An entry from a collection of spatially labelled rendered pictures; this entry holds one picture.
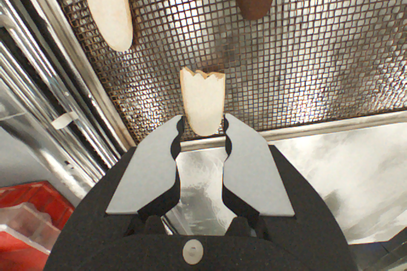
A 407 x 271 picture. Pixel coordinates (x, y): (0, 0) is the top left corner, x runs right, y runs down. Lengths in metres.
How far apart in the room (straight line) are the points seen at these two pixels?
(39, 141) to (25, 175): 0.18
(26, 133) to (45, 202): 0.21
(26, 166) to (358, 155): 0.64
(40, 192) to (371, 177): 0.68
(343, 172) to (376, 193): 0.13
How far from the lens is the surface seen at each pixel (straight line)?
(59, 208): 0.54
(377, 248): 2.59
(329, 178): 0.36
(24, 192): 0.51
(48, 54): 0.28
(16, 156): 0.48
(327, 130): 0.25
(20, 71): 0.32
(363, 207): 0.51
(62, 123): 0.30
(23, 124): 0.34
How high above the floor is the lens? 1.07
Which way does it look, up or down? 59 degrees down
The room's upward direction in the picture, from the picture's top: 164 degrees clockwise
